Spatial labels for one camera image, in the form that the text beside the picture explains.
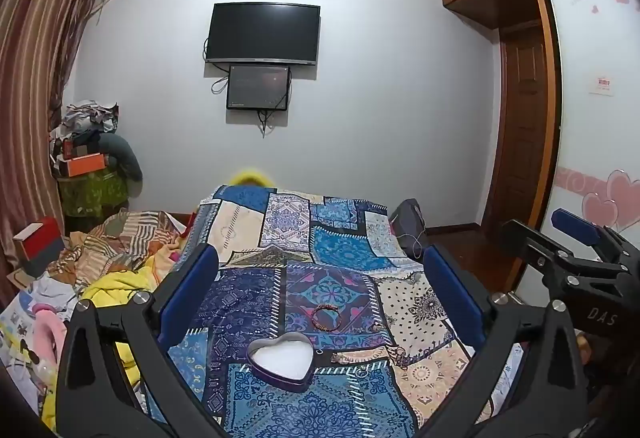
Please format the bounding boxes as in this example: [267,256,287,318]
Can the blue patchwork blanket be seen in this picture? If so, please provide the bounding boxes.
[145,184,526,438]

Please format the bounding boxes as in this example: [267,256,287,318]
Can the yellow blanket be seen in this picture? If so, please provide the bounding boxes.
[42,263,172,434]

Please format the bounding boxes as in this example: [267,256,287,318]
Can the striped brown curtain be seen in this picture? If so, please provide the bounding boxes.
[0,0,112,281]

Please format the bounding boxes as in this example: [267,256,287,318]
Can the purple heart-shaped tin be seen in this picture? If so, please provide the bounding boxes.
[246,332,315,394]

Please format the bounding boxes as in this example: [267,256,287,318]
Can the grey bag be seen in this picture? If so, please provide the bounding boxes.
[388,199,426,239]

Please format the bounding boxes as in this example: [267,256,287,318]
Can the red box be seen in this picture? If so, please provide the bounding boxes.
[13,217,66,280]

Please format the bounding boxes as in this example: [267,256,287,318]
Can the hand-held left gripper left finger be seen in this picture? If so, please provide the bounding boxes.
[55,243,226,438]

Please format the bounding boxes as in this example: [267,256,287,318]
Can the white sliding door pink hearts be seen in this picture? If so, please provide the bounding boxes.
[542,0,640,271]

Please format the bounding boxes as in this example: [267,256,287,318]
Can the pink cloth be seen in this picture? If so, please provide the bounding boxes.
[32,312,69,365]

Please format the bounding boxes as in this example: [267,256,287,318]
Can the wooden door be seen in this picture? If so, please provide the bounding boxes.
[492,24,552,231]

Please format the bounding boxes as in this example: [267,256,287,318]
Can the pile of clothes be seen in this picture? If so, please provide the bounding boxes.
[61,100,121,135]

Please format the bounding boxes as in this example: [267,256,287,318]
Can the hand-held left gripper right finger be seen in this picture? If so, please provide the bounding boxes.
[422,245,588,438]

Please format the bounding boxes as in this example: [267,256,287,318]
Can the small black monitor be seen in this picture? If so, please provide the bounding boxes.
[226,64,292,112]

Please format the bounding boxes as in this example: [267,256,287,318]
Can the red braided bracelet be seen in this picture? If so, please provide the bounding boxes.
[311,305,342,332]

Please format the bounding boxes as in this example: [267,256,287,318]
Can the white printed sheet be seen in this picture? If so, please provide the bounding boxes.
[0,278,77,419]

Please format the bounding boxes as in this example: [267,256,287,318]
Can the orange box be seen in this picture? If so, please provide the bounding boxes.
[65,153,109,178]

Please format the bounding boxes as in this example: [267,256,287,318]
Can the yellow cushion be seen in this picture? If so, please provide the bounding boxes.
[230,168,276,189]

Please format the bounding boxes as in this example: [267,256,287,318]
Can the black wall television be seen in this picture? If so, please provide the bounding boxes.
[204,3,321,67]

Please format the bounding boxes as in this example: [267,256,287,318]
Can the grey pillow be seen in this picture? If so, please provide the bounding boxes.
[100,133,144,182]

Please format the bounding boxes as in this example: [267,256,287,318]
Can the orange striped quilt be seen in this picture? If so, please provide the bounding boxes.
[59,208,197,290]

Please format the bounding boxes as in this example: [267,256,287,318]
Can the green box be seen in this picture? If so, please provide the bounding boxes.
[57,168,132,220]

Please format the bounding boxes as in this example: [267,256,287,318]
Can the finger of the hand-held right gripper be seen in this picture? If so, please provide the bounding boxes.
[551,209,640,265]
[502,218,626,280]

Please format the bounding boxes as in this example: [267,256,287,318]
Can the white cable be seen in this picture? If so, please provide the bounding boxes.
[400,218,427,262]

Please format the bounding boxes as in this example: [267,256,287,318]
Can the red and white sticker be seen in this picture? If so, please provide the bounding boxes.
[587,75,616,95]

